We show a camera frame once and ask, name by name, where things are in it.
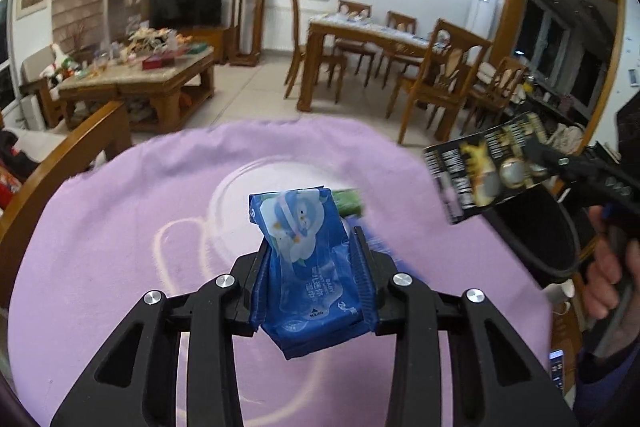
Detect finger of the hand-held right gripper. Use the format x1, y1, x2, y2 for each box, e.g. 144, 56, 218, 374
526, 140, 602, 188

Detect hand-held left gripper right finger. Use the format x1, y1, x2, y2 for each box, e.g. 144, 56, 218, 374
350, 225, 576, 427

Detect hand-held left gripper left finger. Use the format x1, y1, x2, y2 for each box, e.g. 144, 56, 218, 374
50, 237, 273, 427

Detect blue wet wipes pack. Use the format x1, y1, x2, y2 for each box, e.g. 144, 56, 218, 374
247, 187, 373, 361

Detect black trash bin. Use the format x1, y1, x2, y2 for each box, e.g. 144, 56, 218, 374
482, 184, 583, 285

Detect black snack packet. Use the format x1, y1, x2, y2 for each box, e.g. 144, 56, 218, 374
422, 112, 556, 226

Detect person's right forearm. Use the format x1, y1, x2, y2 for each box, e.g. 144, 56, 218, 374
575, 342, 640, 427

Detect person's right hand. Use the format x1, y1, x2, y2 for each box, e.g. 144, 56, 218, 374
582, 204, 621, 320

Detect green gum box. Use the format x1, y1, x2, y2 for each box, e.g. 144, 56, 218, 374
332, 188, 366, 218

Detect white cup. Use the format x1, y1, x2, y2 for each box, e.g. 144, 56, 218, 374
542, 279, 576, 315

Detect purple printed tablecloth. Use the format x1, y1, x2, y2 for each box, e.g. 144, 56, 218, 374
7, 117, 553, 427

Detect white standing air conditioner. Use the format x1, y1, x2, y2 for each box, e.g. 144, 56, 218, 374
467, 0, 500, 40

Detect smartphone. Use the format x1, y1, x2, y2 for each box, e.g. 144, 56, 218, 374
549, 348, 568, 393

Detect wooden coffee table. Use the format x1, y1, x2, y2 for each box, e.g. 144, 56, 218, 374
57, 44, 217, 132

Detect wooden sofa white cushions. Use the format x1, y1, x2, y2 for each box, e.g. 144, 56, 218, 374
0, 101, 132, 253

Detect wooden dining table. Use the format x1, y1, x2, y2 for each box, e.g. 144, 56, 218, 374
296, 16, 451, 112

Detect wooden television cabinet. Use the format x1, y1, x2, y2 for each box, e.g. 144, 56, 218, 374
175, 26, 231, 65

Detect tall-backed wooden dining chair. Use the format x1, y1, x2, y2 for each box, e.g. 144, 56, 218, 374
284, 0, 348, 102

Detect tall wooden plant stand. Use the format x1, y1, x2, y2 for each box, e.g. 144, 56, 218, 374
231, 0, 267, 66

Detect red embroidered cushion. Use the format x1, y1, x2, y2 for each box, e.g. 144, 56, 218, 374
0, 159, 23, 208

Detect black flat television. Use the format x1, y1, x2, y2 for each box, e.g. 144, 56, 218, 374
149, 0, 224, 30

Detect white stuffed goose toy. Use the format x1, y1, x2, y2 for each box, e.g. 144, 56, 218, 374
42, 44, 76, 80

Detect wooden armchair white cushion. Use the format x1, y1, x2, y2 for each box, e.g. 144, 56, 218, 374
19, 46, 63, 130

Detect wooden door frame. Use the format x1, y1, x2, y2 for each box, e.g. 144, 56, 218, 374
502, 0, 627, 148

